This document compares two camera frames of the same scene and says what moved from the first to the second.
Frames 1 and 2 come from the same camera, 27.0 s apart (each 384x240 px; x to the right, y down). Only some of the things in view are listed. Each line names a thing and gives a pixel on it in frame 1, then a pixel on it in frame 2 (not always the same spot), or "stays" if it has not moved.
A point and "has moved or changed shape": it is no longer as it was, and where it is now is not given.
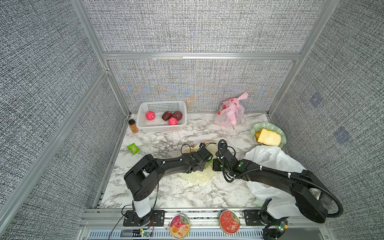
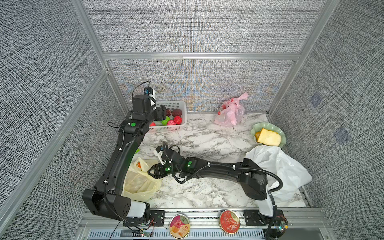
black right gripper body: (217, 167) → (164, 170)
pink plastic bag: (231, 112) stays
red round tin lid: (229, 221) stays
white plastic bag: (274, 156) stays
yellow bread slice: (269, 137) stays
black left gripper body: (201, 167) → (158, 114)
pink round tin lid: (179, 226) stays
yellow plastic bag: (208, 175) has moved or changed shape
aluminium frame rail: (196, 56) stays
